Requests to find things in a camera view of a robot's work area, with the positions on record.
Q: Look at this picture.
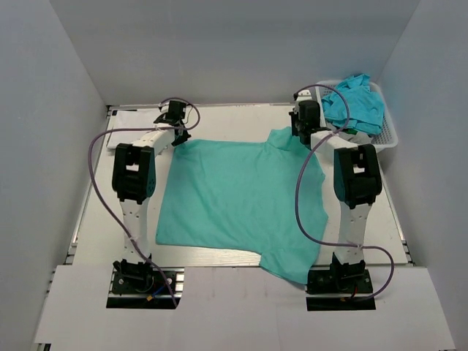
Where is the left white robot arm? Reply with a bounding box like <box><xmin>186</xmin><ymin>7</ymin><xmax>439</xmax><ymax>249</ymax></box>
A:
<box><xmin>112</xmin><ymin>99</ymin><xmax>190</xmax><ymax>263</ymax></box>

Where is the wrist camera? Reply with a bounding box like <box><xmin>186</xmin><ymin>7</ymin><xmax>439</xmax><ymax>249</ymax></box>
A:
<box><xmin>158</xmin><ymin>103</ymin><xmax>169</xmax><ymax>113</ymax></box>
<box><xmin>293</xmin><ymin>89</ymin><xmax>314</xmax><ymax>104</ymax></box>

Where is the grey shirt in basket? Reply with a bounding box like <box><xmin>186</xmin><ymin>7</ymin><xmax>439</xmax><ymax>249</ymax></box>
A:
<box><xmin>338</xmin><ymin>129</ymin><xmax>373</xmax><ymax>145</ymax></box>

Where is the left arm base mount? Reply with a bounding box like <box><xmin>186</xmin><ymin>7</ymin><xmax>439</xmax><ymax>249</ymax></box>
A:
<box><xmin>106</xmin><ymin>260</ymin><xmax>184</xmax><ymax>310</ymax></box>

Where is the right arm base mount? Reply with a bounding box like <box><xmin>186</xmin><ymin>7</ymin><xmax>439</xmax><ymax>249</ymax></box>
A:
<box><xmin>306</xmin><ymin>265</ymin><xmax>376</xmax><ymax>312</ymax></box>

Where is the green t shirt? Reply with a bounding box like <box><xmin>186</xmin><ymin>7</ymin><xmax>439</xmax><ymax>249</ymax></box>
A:
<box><xmin>155</xmin><ymin>128</ymin><xmax>328</xmax><ymax>284</ymax></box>

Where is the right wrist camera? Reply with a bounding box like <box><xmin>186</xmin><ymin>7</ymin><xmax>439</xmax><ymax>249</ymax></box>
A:
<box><xmin>293</xmin><ymin>89</ymin><xmax>314</xmax><ymax>104</ymax></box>

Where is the blue t shirt in basket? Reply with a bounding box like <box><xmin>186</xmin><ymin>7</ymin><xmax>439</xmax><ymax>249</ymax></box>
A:
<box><xmin>321</xmin><ymin>74</ymin><xmax>385</xmax><ymax>136</ymax></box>

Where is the folded white t shirt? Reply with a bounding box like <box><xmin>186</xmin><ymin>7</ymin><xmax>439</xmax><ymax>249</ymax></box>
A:
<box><xmin>106</xmin><ymin>110</ymin><xmax>162</xmax><ymax>150</ymax></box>

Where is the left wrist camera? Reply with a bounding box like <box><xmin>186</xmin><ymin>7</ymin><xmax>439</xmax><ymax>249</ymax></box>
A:
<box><xmin>158</xmin><ymin>103</ymin><xmax>169</xmax><ymax>113</ymax></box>

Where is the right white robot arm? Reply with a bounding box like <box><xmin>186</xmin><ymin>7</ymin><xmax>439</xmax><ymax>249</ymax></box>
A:
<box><xmin>290</xmin><ymin>99</ymin><xmax>382</xmax><ymax>271</ymax></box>

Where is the white plastic basket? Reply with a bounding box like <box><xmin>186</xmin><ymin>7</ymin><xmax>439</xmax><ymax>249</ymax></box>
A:
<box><xmin>313</xmin><ymin>74</ymin><xmax>398</xmax><ymax>152</ymax></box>

